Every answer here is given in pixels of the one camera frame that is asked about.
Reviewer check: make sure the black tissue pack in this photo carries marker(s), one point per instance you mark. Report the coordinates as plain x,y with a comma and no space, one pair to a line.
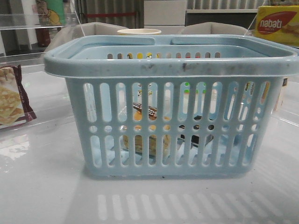
195,138

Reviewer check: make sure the light blue plastic basket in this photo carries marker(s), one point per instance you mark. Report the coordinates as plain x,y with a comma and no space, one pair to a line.
232,81

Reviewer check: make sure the cream paper cup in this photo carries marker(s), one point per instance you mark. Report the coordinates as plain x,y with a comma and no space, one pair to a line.
139,31

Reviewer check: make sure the grey armchair right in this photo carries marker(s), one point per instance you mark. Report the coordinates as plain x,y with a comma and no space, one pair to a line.
213,28

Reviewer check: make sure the grey armchair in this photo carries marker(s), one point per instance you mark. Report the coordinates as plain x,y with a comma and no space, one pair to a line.
74,32
213,28

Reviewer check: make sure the white cabinet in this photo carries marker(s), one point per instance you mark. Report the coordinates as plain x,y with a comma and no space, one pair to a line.
165,12

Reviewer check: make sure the grey armchair left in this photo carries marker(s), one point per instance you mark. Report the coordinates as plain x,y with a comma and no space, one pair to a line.
74,32

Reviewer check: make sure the maroon cracker package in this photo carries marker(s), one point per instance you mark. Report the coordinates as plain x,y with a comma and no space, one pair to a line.
15,109

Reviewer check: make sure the yellow nabati wafer box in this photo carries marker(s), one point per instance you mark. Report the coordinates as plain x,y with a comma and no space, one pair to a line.
278,24

